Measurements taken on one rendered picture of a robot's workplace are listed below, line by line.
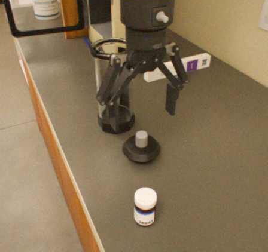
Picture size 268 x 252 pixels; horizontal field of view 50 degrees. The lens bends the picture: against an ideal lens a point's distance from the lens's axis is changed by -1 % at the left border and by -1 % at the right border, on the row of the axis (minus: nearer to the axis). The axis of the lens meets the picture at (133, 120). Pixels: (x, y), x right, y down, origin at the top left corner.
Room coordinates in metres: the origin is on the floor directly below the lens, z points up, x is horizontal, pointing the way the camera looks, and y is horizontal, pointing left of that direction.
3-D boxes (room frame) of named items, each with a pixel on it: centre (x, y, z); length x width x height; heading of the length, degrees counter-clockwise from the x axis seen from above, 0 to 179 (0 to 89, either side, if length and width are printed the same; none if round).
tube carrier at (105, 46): (0.64, 0.05, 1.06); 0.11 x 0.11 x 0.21
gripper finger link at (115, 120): (0.48, 0.04, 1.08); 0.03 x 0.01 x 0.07; 26
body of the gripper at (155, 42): (0.51, -0.02, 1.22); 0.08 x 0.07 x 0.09; 116
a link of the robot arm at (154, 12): (0.50, -0.02, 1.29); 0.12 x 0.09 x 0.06; 26
